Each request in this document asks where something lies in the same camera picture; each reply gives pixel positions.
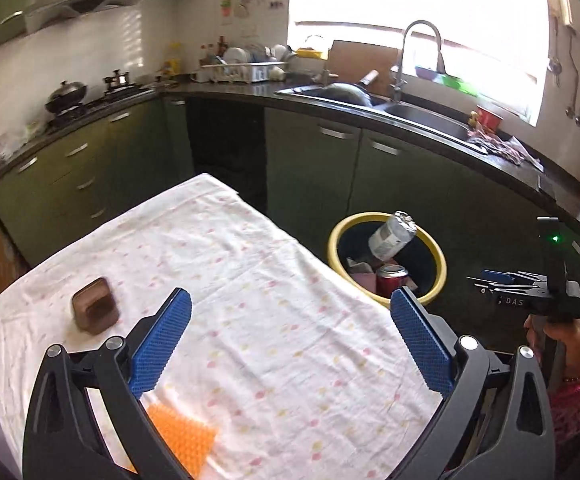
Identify dark pan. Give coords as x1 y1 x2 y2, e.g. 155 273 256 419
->
320 71 381 106

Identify black wok with lid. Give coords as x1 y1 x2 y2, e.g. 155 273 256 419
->
45 80 88 113

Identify red container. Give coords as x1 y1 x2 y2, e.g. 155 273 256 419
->
475 105 503 133

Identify green tray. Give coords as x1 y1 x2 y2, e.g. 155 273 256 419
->
415 65 478 96

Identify steel range hood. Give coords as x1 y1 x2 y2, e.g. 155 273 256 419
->
22 0 181 36

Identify green upper cabinets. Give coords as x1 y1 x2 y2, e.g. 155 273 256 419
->
0 0 206 56

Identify steel sink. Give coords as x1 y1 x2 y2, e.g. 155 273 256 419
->
276 82 476 147

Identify yellow bottle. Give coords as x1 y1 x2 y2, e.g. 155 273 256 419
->
167 42 183 78

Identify person's right hand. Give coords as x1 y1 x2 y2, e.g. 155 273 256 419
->
524 315 580 381

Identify orange spiky brush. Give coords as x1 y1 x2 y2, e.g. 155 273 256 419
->
130 402 220 478

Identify small brown box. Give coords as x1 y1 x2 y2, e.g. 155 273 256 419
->
71 276 121 336

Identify black gas stove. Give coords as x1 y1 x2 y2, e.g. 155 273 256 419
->
45 85 156 127

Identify brown cutting board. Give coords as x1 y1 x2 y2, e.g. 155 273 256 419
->
327 40 401 96

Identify metal pot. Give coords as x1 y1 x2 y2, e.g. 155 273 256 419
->
102 69 132 93

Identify row of hanging utensils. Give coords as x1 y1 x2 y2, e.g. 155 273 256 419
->
547 15 580 136

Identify pink patterned cloth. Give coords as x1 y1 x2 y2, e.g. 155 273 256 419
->
467 127 543 166

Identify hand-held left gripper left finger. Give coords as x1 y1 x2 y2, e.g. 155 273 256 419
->
22 287 193 480

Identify red drink can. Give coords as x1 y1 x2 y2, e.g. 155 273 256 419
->
375 265 410 298

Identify chrome kitchen faucet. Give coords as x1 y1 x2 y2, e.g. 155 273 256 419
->
389 20 446 103

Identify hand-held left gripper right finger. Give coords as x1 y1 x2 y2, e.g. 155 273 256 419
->
390 287 557 480

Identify white dotted tablecloth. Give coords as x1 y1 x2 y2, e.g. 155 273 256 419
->
0 172 446 480

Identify yellow rimmed trash bin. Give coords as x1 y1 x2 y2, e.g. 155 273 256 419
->
327 212 447 309

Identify green kitchen cabinets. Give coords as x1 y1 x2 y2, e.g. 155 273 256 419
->
0 95 580 361

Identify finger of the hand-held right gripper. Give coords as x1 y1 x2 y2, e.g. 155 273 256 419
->
479 269 546 284
466 276 541 295

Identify white dish rack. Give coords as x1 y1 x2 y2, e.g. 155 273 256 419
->
201 45 291 84

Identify black built-in appliance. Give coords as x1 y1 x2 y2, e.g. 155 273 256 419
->
185 97 268 211

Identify clear plastic bag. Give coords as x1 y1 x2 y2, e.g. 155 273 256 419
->
0 122 41 163

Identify clear plastic bottle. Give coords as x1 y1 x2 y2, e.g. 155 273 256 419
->
367 211 417 263

